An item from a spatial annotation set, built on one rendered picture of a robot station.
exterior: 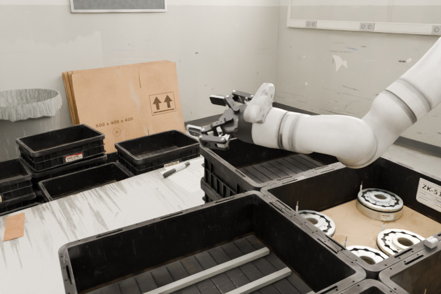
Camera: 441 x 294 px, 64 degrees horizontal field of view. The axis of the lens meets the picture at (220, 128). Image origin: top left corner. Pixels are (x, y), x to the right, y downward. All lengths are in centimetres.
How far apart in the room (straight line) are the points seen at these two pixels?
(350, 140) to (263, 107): 16
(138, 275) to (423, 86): 58
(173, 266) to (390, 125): 47
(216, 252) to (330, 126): 35
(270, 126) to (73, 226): 72
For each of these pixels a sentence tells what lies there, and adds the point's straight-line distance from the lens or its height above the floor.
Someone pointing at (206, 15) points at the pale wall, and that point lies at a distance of 395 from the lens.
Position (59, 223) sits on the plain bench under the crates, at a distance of 118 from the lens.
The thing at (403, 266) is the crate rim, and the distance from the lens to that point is 64.
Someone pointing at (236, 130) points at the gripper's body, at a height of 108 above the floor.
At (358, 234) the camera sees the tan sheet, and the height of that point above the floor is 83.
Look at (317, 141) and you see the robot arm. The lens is 60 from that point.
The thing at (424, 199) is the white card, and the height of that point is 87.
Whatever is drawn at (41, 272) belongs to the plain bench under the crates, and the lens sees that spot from 102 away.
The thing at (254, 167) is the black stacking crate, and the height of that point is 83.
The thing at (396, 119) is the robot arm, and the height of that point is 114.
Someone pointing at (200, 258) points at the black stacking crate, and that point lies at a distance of 75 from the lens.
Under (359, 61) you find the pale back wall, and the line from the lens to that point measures 402.
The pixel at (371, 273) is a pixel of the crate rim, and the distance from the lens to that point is 62.
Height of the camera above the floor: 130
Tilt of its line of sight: 19 degrees down
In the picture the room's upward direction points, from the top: straight up
